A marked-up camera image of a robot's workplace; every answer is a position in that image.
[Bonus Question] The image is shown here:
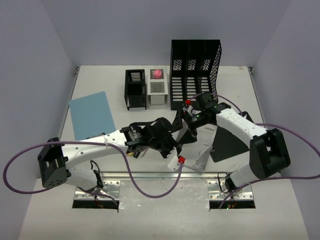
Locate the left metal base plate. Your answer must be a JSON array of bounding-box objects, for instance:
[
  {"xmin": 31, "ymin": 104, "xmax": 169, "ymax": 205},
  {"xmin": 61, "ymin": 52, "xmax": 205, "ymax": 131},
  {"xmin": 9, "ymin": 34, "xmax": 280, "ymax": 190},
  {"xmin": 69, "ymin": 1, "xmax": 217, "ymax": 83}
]
[{"xmin": 73, "ymin": 178, "xmax": 121, "ymax": 201}]

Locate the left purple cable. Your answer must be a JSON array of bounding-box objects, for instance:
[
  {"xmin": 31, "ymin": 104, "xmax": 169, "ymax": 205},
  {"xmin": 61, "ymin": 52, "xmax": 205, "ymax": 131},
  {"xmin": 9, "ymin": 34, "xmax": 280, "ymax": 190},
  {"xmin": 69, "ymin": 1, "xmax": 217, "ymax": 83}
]
[{"xmin": 2, "ymin": 141, "xmax": 185, "ymax": 199}]

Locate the metal base plate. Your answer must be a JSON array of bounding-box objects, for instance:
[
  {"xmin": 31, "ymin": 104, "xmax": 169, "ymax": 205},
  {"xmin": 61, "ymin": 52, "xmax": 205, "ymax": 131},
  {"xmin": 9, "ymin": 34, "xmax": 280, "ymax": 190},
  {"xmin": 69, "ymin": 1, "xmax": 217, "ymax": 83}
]
[
  {"xmin": 207, "ymin": 179, "xmax": 254, "ymax": 201},
  {"xmin": 73, "ymin": 178, "xmax": 121, "ymax": 201}
]

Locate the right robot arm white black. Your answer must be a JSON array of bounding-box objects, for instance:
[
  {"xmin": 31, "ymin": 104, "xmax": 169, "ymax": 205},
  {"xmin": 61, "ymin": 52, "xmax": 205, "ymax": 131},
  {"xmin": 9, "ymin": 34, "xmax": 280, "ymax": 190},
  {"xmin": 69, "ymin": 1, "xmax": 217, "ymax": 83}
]
[{"xmin": 171, "ymin": 92, "xmax": 291, "ymax": 197}]

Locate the spiral notebook grey white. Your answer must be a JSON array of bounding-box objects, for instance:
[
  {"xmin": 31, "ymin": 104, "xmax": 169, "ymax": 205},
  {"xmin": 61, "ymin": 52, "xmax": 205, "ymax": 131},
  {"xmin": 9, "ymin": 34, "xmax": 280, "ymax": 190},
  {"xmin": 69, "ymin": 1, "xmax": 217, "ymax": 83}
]
[{"xmin": 176, "ymin": 122, "xmax": 217, "ymax": 173}]

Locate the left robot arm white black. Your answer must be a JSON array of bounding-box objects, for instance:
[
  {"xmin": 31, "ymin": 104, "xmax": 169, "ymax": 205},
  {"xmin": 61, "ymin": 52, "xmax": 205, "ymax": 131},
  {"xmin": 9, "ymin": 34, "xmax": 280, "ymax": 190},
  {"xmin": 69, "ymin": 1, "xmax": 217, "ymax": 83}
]
[{"xmin": 38, "ymin": 117, "xmax": 201, "ymax": 197}]

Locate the white pen holder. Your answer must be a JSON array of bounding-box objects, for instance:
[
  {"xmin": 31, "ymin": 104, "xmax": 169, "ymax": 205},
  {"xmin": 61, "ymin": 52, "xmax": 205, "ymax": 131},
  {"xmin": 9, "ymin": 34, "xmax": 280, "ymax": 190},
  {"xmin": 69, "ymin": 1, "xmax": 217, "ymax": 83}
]
[{"xmin": 146, "ymin": 66, "xmax": 169, "ymax": 105}]

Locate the pink glue bottle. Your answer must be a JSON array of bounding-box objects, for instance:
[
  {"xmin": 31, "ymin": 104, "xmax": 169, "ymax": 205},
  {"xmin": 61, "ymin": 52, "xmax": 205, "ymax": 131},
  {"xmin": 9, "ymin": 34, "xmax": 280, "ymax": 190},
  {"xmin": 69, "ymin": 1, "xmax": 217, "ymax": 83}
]
[{"xmin": 152, "ymin": 69, "xmax": 163, "ymax": 79}]

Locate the blue clipboard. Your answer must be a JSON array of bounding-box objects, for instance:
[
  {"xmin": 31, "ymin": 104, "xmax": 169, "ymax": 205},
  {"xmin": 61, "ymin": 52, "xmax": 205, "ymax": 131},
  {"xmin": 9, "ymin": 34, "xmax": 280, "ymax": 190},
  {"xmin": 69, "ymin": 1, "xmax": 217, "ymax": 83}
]
[{"xmin": 69, "ymin": 91, "xmax": 116, "ymax": 141}]

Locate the black magazine file rack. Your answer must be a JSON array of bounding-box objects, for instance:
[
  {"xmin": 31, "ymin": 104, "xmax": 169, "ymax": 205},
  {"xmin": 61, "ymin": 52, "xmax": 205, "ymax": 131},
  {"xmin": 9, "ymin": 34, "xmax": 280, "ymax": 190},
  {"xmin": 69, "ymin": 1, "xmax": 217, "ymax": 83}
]
[{"xmin": 169, "ymin": 39, "xmax": 222, "ymax": 111}]

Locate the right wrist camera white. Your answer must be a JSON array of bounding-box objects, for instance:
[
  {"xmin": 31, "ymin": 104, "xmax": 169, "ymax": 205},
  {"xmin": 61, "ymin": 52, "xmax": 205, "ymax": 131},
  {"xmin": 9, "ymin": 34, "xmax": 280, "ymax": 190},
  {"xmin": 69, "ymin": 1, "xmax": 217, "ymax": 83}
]
[{"xmin": 182, "ymin": 99, "xmax": 200, "ymax": 116}]

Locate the black pen holder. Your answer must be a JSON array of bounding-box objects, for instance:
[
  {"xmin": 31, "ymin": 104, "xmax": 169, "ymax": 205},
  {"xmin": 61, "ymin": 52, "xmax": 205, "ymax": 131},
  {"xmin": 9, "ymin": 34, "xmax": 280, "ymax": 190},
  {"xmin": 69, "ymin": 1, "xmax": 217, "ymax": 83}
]
[{"xmin": 124, "ymin": 69, "xmax": 147, "ymax": 110}]

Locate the pink cap black highlighter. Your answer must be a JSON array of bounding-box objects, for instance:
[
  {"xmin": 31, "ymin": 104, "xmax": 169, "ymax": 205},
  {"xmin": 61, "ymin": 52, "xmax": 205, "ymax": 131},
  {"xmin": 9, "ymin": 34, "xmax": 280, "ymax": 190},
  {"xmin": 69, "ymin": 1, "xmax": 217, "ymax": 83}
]
[{"xmin": 127, "ymin": 151, "xmax": 143, "ymax": 159}]

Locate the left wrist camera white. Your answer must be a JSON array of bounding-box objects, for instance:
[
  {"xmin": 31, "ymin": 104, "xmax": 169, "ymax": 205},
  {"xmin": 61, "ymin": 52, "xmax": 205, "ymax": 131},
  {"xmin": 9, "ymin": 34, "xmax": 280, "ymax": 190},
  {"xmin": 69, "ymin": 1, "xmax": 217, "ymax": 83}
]
[{"xmin": 166, "ymin": 148, "xmax": 186, "ymax": 171}]

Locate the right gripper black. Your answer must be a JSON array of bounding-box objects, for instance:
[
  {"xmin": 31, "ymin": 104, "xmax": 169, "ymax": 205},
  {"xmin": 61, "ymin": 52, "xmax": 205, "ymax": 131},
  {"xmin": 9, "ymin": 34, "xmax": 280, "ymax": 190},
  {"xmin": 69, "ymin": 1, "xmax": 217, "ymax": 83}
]
[{"xmin": 168, "ymin": 107, "xmax": 211, "ymax": 145}]

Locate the aluminium rail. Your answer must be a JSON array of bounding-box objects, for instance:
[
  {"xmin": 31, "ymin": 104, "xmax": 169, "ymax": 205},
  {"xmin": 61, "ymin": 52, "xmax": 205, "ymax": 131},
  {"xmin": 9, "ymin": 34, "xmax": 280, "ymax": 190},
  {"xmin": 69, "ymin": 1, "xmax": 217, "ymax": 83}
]
[{"xmin": 100, "ymin": 171, "xmax": 226, "ymax": 179}]

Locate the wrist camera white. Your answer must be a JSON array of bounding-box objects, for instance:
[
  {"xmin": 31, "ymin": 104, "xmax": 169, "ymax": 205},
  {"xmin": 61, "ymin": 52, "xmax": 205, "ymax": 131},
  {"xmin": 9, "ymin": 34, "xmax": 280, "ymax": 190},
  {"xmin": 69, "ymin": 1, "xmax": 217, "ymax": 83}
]
[
  {"xmin": 182, "ymin": 99, "xmax": 200, "ymax": 116},
  {"xmin": 166, "ymin": 148, "xmax": 186, "ymax": 171}
]

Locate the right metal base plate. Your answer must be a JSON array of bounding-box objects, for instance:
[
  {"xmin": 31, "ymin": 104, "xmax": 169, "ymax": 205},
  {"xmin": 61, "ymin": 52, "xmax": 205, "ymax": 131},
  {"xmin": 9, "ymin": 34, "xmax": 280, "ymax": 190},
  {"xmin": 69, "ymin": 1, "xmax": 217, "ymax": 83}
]
[{"xmin": 207, "ymin": 179, "xmax": 254, "ymax": 201}]

